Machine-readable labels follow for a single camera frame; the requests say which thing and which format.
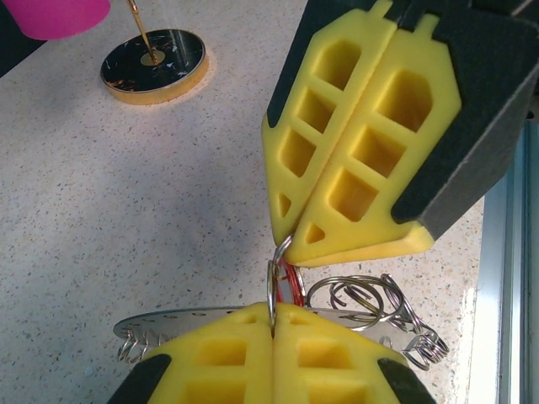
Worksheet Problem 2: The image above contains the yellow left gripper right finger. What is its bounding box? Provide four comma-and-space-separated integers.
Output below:
273, 304, 437, 404

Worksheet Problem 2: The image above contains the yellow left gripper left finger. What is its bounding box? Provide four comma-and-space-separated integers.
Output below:
107, 302, 274, 404

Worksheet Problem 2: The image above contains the silver perforated metal plate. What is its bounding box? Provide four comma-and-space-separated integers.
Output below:
113, 305, 422, 353

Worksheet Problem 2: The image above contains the large silver split keyring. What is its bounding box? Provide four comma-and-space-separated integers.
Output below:
266, 258, 282, 338

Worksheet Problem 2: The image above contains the small silver split keyring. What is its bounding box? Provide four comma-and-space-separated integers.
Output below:
273, 234, 295, 264

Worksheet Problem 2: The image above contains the pink plastic goblet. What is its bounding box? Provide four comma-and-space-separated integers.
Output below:
3, 0, 112, 42

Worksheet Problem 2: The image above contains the small silver split ring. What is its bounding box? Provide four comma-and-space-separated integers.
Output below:
116, 330, 149, 364
402, 331, 451, 372

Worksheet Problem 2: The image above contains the aluminium front rail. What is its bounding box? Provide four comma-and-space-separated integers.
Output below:
470, 120, 539, 404

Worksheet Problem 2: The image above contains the gold wire glass rack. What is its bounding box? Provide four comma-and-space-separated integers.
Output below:
99, 0, 210, 106

